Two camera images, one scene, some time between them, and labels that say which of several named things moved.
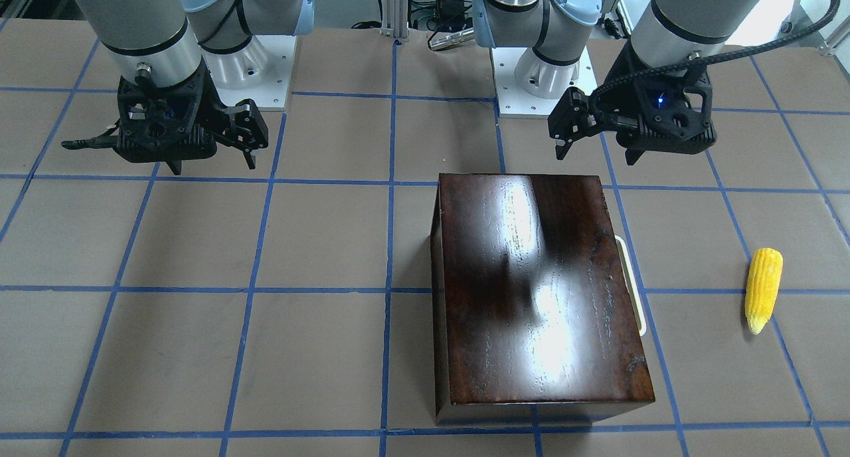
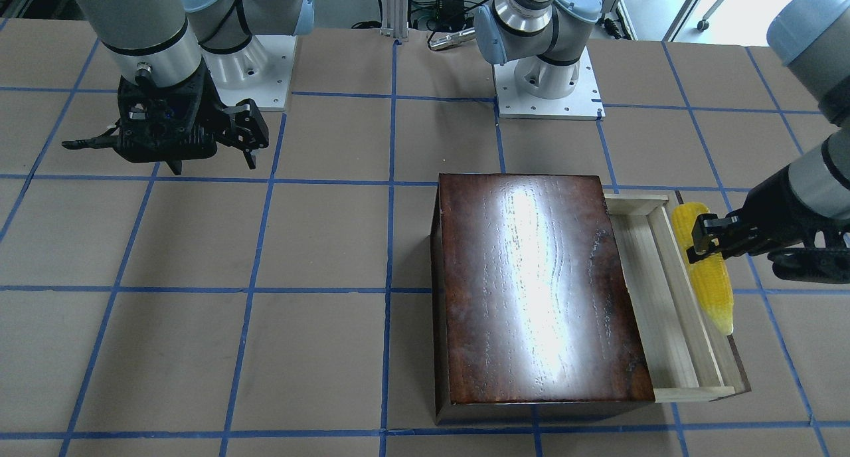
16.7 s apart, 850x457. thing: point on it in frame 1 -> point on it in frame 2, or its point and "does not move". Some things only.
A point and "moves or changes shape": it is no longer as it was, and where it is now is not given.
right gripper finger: x=175 y=165 does not move
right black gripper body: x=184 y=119 does not move
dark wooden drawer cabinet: x=532 y=319 does not move
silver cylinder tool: x=451 y=39 does not move
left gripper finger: x=572 y=116 -> x=706 y=244
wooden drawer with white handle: x=633 y=285 moves or changes shape
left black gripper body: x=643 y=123 -> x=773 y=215
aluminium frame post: x=395 y=8 does not move
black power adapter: x=450 y=10 does not move
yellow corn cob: x=762 y=287 -> x=708 y=274
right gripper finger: x=247 y=129 does not move
